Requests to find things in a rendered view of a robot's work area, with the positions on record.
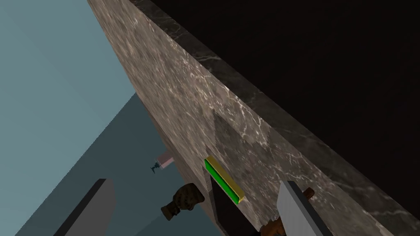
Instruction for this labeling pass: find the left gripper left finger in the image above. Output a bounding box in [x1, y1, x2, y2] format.
[52, 178, 116, 236]

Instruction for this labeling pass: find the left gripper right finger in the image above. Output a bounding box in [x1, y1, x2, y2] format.
[276, 180, 334, 236]

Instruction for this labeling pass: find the brown wooden utensil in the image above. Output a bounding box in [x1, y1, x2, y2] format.
[260, 187, 315, 236]

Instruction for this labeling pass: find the green and yellow sponge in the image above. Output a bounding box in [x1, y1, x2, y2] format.
[203, 155, 245, 206]

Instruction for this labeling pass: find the pink soap dispenser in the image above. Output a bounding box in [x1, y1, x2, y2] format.
[151, 150, 175, 174]

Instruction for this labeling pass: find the dark brown knobbly vessel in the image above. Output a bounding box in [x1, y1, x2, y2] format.
[160, 183, 205, 221]

